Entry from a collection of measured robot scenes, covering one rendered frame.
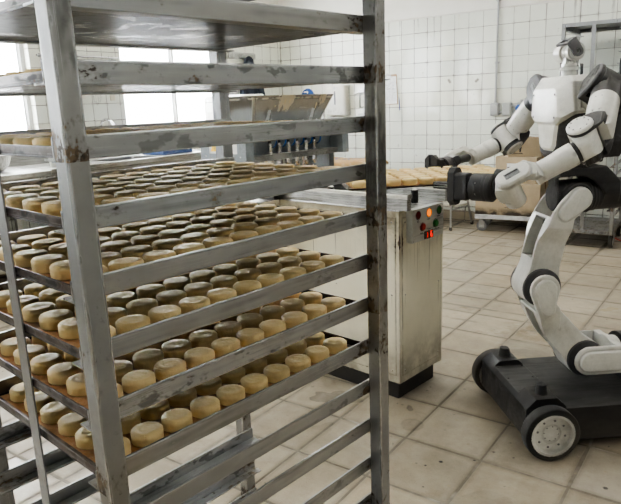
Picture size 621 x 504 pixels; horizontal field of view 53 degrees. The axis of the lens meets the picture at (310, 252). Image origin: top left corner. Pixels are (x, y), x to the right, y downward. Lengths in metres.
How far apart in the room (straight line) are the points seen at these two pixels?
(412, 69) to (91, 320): 6.35
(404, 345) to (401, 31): 4.86
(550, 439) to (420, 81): 5.06
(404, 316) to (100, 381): 1.94
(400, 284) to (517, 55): 4.28
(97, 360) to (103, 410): 0.07
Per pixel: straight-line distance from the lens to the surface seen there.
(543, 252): 2.44
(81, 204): 0.80
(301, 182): 1.08
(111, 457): 0.91
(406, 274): 2.62
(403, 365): 2.74
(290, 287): 1.09
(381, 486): 1.44
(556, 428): 2.45
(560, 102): 2.33
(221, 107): 1.51
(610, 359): 2.64
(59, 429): 1.11
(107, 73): 0.86
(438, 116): 6.87
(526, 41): 6.57
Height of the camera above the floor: 1.27
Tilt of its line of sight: 13 degrees down
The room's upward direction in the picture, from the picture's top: 2 degrees counter-clockwise
